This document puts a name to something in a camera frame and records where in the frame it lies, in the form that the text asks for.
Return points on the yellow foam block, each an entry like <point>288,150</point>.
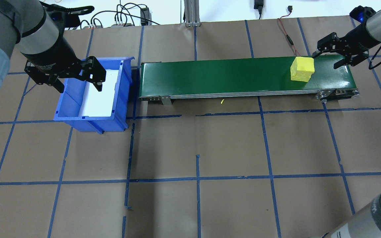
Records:
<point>302,69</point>

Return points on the white foam bin liner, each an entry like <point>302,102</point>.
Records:
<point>101,102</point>

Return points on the small relay circuit board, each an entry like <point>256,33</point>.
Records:
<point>117,23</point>

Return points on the blue plastic storage bin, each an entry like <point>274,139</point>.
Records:
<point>88,125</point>

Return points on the black power adapter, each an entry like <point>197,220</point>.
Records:
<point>258,5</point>
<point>145,15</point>

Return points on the green belt conveyor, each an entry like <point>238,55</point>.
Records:
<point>227,76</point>

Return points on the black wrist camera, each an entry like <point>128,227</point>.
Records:
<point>68,21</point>
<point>362,13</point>

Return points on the aluminium extrusion post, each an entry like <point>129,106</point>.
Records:
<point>192,13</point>

